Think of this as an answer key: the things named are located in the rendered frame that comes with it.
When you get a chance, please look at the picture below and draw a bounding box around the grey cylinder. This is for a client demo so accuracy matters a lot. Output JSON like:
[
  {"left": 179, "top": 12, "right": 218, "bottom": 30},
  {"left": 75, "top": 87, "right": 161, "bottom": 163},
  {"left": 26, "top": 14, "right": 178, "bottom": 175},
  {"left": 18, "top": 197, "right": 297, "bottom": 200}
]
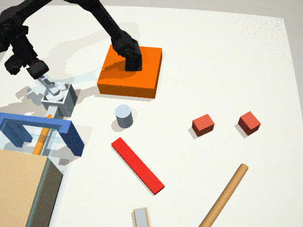
[{"left": 115, "top": 105, "right": 133, "bottom": 129}]

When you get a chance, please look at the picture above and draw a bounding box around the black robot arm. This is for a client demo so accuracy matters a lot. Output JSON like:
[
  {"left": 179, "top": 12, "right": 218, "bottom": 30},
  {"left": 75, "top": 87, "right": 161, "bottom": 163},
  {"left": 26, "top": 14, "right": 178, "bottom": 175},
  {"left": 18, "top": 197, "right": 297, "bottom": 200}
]
[{"left": 0, "top": 0, "right": 142, "bottom": 75}]

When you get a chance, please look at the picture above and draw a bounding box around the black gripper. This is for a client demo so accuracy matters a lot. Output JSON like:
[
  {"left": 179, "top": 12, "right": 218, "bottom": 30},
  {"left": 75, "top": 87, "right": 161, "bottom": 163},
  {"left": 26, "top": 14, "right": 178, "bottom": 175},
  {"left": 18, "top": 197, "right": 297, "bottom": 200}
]
[{"left": 12, "top": 42, "right": 49, "bottom": 79}]

